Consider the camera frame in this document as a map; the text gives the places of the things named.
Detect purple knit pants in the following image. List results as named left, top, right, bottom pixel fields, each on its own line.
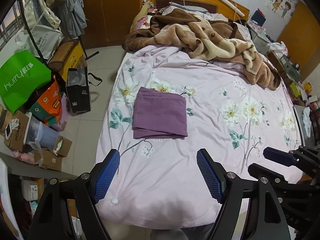
left=132, top=87, right=188, bottom=139

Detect pile of grey clothes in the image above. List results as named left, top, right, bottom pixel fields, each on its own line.
left=59, top=0, right=87, bottom=39

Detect black clothes rack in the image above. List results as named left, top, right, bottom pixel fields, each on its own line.
left=15, top=0, right=87, bottom=61

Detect light blue cloth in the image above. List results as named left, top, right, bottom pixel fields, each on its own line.
left=302, top=107, right=312, bottom=138

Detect brown cardboard box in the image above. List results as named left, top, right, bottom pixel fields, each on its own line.
left=34, top=136, right=72, bottom=171

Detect blue grey bucket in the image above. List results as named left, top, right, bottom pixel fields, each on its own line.
left=25, top=116, right=59, bottom=150

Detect orange cardboard box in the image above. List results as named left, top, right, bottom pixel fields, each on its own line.
left=28, top=80, right=62, bottom=126

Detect pink floral duvet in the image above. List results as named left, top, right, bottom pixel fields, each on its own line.
left=96, top=46, right=302, bottom=229

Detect grey DUSTO shoe box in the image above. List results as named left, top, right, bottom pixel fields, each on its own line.
left=280, top=54, right=302, bottom=82

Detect HONOR cardboard box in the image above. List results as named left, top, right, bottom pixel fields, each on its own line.
left=4, top=111, right=29, bottom=152

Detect black bag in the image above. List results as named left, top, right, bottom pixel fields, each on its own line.
left=66, top=67, right=103, bottom=115

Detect white plastic bag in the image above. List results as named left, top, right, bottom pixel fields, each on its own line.
left=270, top=41, right=289, bottom=57

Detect green shopping bag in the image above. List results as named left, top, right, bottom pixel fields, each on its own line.
left=1, top=50, right=51, bottom=113

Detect white tote bag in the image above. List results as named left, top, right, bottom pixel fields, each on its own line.
left=15, top=25, right=64, bottom=60

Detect brown fleece blanket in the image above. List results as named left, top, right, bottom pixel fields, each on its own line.
left=122, top=9, right=281, bottom=90

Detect wooden wardrobe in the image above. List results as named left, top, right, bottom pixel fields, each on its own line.
left=82, top=0, right=143, bottom=49

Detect cartoon couple wall sticker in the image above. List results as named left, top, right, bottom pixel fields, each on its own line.
left=265, top=0, right=295, bottom=22

